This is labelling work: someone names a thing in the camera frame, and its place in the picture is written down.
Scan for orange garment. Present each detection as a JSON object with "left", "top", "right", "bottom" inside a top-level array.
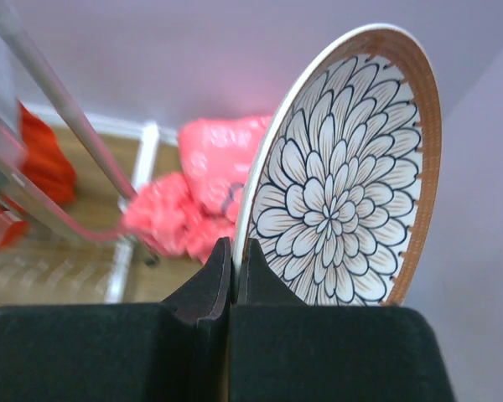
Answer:
[{"left": 0, "top": 103, "right": 77, "bottom": 249}]

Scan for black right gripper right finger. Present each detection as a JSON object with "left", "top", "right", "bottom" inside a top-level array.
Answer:
[{"left": 229, "top": 240, "right": 454, "bottom": 402}]

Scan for steel wire dish rack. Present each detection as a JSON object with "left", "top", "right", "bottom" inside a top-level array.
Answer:
[{"left": 0, "top": 1, "right": 160, "bottom": 306}]

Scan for flower plate brown rim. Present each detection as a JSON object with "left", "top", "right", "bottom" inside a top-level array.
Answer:
[{"left": 232, "top": 23, "right": 442, "bottom": 306}]

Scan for pink printed garment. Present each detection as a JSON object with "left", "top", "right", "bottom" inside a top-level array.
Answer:
[{"left": 142, "top": 116, "right": 272, "bottom": 262}]

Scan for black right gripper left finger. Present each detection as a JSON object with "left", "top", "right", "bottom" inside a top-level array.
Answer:
[{"left": 0, "top": 238, "right": 231, "bottom": 401}]

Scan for white clothes rail frame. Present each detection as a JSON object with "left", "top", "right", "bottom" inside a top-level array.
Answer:
[{"left": 103, "top": 120, "right": 176, "bottom": 304}]

